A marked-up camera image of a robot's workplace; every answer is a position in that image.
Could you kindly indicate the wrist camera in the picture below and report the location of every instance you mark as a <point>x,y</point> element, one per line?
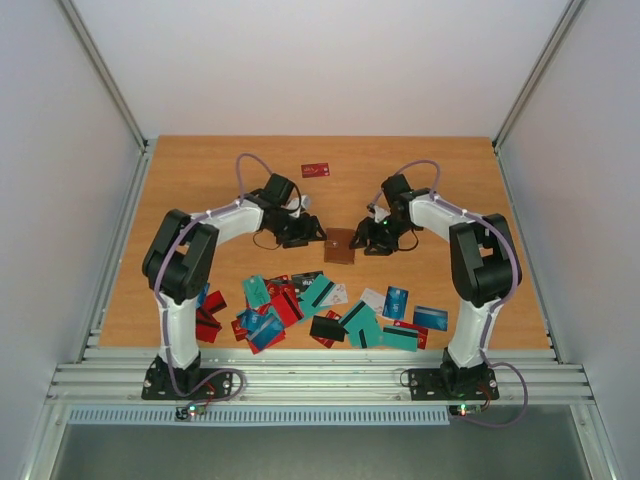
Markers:
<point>378,213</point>
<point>298,205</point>

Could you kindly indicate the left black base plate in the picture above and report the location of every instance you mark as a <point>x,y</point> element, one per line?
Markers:
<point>197,382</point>

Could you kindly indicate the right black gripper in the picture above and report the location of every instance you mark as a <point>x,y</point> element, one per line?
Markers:
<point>375,236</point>

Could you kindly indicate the white card centre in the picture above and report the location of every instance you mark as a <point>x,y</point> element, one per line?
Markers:
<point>337,296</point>

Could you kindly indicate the black vip card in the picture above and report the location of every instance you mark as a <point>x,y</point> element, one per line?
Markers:
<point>302,281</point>

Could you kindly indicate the teal card bottom right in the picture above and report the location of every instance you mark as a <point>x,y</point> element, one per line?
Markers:
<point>400,338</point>

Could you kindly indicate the slotted grey cable duct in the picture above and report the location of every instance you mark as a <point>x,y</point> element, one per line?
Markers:
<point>260,416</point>

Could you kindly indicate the red card bottom right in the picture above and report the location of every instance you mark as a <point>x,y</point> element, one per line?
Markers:
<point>422,332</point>

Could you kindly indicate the white card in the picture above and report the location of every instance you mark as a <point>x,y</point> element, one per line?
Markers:
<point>374,300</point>
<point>337,296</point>

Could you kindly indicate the teal card black stripe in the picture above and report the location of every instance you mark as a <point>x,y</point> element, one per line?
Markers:
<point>312,298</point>
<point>361,326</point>

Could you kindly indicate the red card black stripe left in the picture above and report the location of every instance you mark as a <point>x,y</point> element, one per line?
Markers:
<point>207,327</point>

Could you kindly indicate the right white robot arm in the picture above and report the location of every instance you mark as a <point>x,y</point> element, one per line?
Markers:
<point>484,265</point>

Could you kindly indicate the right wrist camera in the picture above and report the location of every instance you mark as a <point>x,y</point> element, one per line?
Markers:
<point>378,213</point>

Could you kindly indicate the white card right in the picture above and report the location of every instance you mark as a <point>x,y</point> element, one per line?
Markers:
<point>374,300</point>

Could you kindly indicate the teal card upper left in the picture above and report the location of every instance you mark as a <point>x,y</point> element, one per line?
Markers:
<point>256,292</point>

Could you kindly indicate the blue card far right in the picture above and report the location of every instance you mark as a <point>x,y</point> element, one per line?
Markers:
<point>430,318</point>

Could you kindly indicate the brown leather card holder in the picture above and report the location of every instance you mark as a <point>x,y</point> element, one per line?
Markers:
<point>337,248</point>

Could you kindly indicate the teal card black stripe centre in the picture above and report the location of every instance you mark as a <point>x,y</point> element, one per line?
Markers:
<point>312,298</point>

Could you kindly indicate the red card black stripe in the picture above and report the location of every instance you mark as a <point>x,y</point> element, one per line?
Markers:
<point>287,308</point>
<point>207,327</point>

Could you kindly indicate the teal card black stripe right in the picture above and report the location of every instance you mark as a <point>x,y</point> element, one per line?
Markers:
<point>361,326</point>

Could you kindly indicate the lone red card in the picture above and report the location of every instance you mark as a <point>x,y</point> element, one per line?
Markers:
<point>315,170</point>

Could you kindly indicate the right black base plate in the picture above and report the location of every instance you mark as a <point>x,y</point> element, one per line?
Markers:
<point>430,384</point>

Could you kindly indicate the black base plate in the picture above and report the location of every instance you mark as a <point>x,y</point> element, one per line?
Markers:
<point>430,384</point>
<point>197,382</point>

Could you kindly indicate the red card black stripe centre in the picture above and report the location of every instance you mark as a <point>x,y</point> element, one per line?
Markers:
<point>287,308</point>

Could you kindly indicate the blue card far left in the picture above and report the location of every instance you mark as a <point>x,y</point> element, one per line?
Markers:
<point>203,295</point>

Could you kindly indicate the black card bottom centre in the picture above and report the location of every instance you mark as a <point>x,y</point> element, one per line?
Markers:
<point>327,328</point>

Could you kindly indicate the blue card lower pile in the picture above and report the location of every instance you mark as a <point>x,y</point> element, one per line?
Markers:
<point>269,331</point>

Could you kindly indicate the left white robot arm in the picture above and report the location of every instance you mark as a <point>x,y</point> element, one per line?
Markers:
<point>177,267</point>

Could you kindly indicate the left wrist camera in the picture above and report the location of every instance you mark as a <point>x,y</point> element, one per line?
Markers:
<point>298,205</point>

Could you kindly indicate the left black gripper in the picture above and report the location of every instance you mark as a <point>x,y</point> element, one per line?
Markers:
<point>308,231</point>

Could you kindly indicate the red card upper left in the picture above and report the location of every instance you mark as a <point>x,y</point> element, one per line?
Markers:
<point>214,303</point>

